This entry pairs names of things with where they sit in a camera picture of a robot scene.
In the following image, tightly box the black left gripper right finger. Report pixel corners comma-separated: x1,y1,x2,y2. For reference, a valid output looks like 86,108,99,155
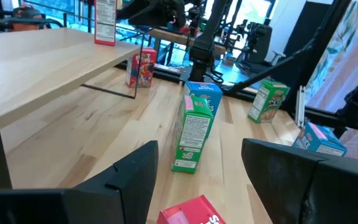
241,138,358,224

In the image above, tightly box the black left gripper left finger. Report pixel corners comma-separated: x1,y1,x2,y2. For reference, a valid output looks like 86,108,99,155
0,140,160,224

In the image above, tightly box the silver aluminium extrusion bar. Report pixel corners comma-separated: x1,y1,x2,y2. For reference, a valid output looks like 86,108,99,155
294,85,306,128

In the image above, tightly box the red Froot Loops cereal box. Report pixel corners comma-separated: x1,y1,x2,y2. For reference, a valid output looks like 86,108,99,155
94,0,117,47
157,195,226,224
125,47,158,89

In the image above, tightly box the blue Rice Krispies cereal box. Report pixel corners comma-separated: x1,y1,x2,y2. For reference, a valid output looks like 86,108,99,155
183,80,224,118
292,121,348,157

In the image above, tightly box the green Apple Jacks cereal box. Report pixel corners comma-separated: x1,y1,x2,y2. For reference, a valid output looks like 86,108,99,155
247,79,291,124
171,95,214,174

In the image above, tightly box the wooden background workbench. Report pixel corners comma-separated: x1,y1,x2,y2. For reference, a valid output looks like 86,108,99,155
149,27,228,56

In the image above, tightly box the wooden shelf with black legs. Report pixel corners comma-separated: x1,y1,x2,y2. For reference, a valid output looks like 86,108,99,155
0,27,145,190

